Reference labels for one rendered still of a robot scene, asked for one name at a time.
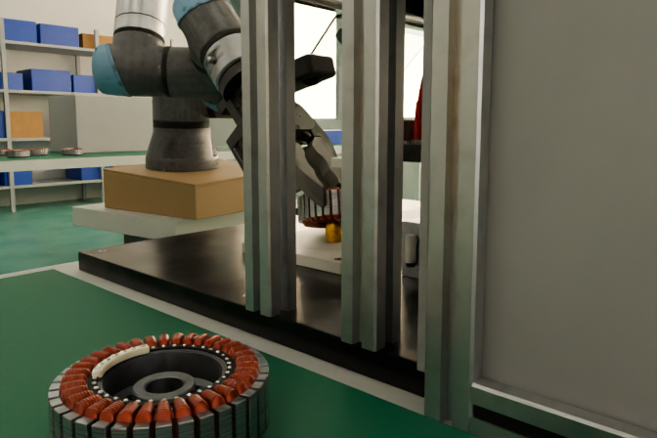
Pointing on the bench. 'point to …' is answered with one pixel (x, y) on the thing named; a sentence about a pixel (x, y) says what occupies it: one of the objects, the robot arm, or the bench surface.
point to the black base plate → (202, 263)
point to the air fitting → (411, 249)
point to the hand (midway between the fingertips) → (331, 191)
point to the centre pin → (333, 231)
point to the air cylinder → (416, 246)
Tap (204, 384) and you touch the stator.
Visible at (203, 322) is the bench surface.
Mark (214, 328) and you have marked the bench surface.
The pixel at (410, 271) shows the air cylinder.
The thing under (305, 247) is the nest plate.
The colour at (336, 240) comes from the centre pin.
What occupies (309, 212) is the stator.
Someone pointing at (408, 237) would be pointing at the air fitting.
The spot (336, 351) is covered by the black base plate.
